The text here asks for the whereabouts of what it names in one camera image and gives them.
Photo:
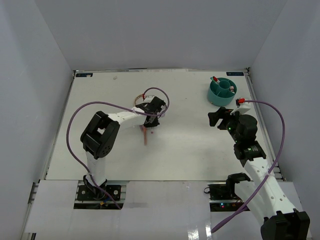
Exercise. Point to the blue table label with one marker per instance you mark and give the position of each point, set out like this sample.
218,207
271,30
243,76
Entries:
234,73
83,75

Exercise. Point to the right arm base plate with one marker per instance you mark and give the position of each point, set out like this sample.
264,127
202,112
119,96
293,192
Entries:
220,199

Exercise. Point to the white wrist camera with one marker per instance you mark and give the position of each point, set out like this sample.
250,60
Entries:
147,98
242,107

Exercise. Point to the right blue table label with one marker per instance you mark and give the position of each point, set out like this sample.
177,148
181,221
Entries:
234,73

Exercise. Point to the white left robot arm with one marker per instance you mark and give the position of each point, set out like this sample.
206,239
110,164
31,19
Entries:
99,137

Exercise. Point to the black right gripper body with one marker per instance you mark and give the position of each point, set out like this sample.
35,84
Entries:
231,123

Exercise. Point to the left blue table label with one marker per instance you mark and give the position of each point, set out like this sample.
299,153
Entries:
83,75

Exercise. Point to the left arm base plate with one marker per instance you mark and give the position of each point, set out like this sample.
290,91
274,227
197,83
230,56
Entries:
86,200

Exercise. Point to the teal round divided organizer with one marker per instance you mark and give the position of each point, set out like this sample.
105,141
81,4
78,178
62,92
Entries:
219,93

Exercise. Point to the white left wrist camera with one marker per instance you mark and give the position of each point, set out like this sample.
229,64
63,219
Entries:
147,98

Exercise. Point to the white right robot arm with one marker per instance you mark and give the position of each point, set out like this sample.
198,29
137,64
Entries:
258,187

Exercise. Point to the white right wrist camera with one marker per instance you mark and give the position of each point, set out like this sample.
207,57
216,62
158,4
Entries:
242,107

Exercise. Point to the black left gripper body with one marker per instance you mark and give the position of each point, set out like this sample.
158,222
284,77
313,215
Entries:
154,123

